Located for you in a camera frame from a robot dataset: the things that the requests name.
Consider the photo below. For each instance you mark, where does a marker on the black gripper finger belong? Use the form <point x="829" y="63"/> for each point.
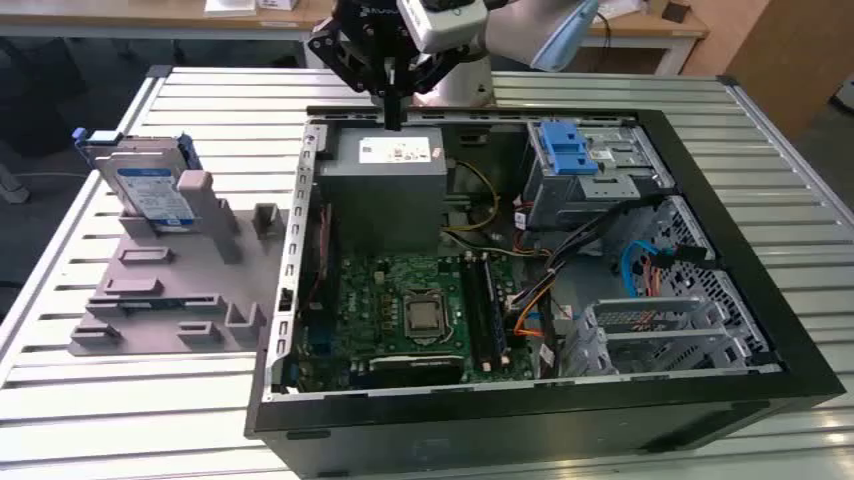
<point x="427" y="75"/>
<point x="353" y="75"/>

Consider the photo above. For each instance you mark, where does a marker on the hard disk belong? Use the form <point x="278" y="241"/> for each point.
<point x="149" y="192"/>

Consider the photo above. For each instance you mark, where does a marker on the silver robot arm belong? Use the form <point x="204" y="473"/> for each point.
<point x="467" y="75"/>

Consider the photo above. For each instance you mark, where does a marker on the metal disk bay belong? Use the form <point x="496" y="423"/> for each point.
<point x="667" y="340"/>

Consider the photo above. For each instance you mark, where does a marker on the white box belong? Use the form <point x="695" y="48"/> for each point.
<point x="229" y="6"/>

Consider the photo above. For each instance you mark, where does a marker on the wooden desk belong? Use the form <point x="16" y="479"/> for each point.
<point x="200" y="22"/>

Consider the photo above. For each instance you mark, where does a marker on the blue drive latch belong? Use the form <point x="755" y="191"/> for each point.
<point x="567" y="150"/>

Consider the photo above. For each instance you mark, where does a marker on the grey power supply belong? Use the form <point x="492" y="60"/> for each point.
<point x="380" y="210"/>

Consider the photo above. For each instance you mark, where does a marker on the metal optical drive cage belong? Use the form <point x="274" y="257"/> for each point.
<point x="573" y="200"/>

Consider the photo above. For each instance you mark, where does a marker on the small black desk object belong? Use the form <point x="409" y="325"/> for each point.
<point x="676" y="12"/>

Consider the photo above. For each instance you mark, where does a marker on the green motherboard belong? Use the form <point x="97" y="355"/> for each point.
<point x="393" y="272"/>

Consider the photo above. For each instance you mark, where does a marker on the black office chair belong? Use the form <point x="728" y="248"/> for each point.
<point x="40" y="100"/>

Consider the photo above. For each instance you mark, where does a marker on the black RAM slot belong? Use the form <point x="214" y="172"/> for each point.
<point x="475" y="310"/>

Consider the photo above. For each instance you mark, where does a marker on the silver CPU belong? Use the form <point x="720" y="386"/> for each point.
<point x="423" y="315"/>

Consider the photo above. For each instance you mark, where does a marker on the grey parts rack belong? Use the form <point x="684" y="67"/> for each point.
<point x="186" y="280"/>

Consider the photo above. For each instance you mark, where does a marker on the RAM stick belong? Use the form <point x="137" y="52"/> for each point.
<point x="496" y="315"/>

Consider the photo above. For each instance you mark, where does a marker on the CPU socket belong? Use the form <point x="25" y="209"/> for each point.
<point x="427" y="338"/>

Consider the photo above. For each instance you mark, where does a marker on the wooden cabinet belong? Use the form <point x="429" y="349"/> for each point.
<point x="787" y="60"/>

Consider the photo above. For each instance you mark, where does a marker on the grey metal stand foot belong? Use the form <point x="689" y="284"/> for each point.
<point x="13" y="192"/>

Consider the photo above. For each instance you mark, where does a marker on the black graphics card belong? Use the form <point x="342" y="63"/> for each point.
<point x="413" y="372"/>

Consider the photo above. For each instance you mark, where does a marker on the black PC case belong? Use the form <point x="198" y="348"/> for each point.
<point x="467" y="440"/>

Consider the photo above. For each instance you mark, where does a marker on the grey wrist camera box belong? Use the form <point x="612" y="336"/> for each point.
<point x="447" y="25"/>

